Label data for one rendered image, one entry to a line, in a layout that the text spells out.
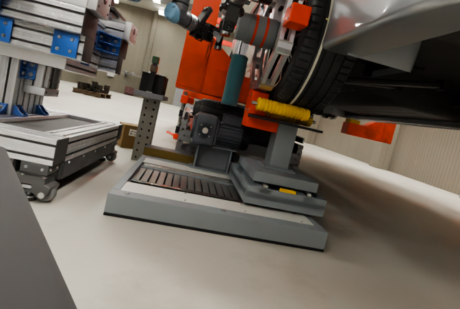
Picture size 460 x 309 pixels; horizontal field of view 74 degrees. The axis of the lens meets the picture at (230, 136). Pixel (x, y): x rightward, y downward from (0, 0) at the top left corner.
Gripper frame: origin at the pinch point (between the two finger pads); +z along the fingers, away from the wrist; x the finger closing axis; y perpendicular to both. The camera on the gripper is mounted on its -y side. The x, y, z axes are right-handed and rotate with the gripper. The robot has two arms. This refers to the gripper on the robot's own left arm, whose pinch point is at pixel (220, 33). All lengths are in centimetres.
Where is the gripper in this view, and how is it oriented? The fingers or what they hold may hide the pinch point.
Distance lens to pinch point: 168.1
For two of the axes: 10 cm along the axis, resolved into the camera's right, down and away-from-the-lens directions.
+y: -2.3, 9.7, 0.8
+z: 5.9, 0.8, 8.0
